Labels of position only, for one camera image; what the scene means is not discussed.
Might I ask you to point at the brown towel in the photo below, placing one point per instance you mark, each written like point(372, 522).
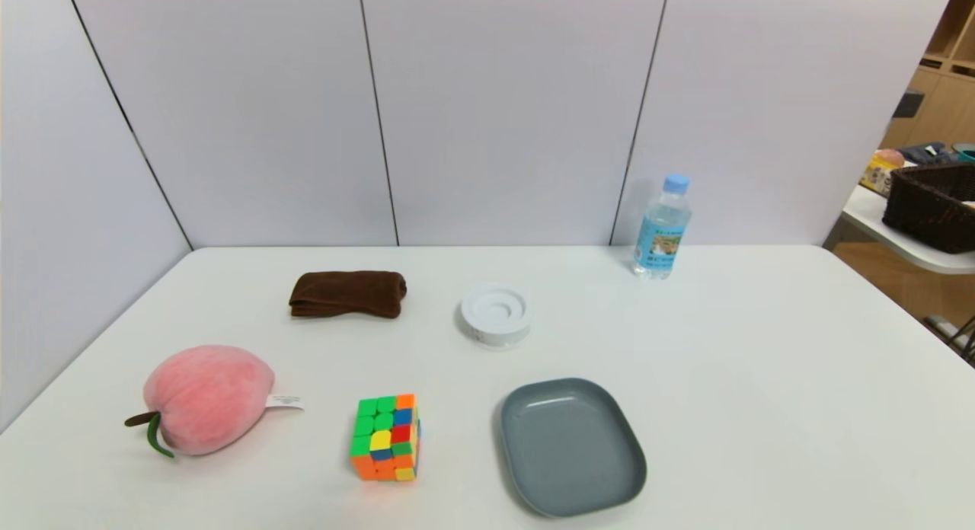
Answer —
point(346, 292)

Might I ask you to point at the grey rounded rectangular dish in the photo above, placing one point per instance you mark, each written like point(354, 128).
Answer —
point(571, 446)

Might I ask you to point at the white round plastic container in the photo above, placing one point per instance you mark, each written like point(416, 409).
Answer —
point(495, 314)

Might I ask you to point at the clear water bottle blue label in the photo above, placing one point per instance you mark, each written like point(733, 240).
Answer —
point(661, 233)

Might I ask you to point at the colourful puzzle cube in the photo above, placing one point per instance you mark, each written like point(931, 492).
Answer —
point(385, 439)

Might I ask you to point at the pink plush peach toy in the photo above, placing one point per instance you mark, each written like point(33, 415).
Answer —
point(206, 397)

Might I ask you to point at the yellow printed snack box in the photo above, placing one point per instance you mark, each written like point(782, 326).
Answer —
point(881, 170)

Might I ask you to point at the white side table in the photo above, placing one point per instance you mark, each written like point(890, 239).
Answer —
point(906, 237)

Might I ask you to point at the dark woven basket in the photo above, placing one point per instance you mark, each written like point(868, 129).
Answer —
point(931, 206)

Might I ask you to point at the dark folded cloth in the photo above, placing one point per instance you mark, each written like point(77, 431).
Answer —
point(924, 153)

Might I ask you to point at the wooden shelf cabinet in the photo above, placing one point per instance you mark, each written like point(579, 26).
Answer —
point(941, 81)

